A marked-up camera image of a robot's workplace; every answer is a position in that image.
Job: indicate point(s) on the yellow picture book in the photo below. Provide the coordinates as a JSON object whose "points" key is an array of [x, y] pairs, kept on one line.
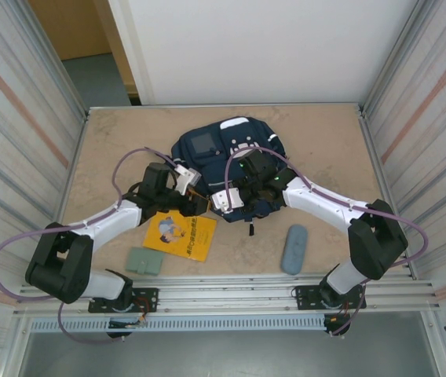
{"points": [[191, 239]]}

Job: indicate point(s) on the navy blue backpack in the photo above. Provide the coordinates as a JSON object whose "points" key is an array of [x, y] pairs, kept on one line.
{"points": [[207, 165]]}

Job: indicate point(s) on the black white marker pen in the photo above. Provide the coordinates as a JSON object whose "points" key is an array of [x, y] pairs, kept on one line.
{"points": [[252, 231]]}

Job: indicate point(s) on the green wallet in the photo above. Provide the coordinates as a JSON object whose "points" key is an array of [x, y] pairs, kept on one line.
{"points": [[144, 261]]}

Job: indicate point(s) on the blue grey glasses case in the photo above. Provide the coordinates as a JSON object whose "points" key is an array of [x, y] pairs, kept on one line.
{"points": [[294, 249]]}

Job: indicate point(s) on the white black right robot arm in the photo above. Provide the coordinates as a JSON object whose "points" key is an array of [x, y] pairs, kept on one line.
{"points": [[325, 200]]}

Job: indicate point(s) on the brown wooden door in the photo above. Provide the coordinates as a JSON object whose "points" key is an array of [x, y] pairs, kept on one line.
{"points": [[70, 23]]}

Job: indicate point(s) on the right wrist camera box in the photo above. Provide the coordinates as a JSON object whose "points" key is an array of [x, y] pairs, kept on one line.
{"points": [[227, 202]]}

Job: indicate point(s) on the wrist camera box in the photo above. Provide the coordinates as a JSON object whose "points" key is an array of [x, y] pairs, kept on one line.
{"points": [[227, 202], [187, 178]]}

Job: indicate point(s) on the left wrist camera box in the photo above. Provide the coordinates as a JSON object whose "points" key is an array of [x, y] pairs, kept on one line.
{"points": [[187, 178]]}

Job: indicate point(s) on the aluminium rail frame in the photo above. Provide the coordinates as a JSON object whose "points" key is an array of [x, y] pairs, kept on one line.
{"points": [[227, 298]]}

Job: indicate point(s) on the aluminium table side rail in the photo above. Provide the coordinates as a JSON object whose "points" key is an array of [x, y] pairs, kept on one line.
{"points": [[74, 157], [369, 137]]}

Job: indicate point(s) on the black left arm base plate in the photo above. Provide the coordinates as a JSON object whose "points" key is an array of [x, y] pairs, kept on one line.
{"points": [[148, 300]]}

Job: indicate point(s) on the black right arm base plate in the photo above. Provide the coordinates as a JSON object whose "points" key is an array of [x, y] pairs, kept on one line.
{"points": [[307, 296]]}

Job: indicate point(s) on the aluminium frame post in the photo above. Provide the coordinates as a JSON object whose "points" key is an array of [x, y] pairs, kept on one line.
{"points": [[386, 78], [70, 92]]}

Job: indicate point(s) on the white door frame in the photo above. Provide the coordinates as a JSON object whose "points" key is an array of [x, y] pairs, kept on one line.
{"points": [[130, 39]]}

